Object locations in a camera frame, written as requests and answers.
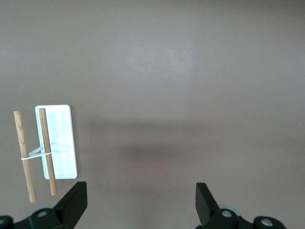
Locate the white rack with wooden bars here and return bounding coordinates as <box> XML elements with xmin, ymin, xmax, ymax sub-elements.
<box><xmin>13</xmin><ymin>104</ymin><xmax>79</xmax><ymax>204</ymax></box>

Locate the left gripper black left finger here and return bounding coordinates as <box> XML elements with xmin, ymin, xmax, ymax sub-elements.
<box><xmin>14</xmin><ymin>181</ymin><xmax>88</xmax><ymax>229</ymax></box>

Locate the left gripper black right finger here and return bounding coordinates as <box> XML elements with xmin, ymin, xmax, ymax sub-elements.
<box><xmin>195</xmin><ymin>182</ymin><xmax>254</xmax><ymax>229</ymax></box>

